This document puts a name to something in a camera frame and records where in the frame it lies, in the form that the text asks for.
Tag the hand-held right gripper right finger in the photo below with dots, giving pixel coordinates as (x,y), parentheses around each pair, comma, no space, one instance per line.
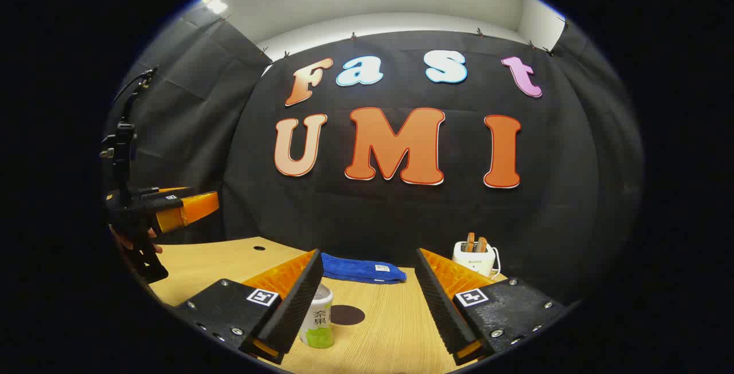
(444,311)

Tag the brown bread slice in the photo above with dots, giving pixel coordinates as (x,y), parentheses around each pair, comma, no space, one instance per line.
(481,244)
(470,242)

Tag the dark brown round coaster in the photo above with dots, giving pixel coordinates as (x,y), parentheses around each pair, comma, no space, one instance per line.
(351,315)

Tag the white green label water bottle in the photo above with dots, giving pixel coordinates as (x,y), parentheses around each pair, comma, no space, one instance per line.
(318,328)

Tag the blue towel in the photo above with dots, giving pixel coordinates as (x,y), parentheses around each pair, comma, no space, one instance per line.
(355,269)

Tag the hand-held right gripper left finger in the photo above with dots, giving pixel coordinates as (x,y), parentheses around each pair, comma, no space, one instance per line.
(295,311)

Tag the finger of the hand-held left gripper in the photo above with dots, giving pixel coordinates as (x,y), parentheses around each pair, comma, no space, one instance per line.
(169,206)
(163,193)

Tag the white toaster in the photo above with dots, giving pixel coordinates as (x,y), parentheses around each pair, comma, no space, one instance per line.
(473,260)

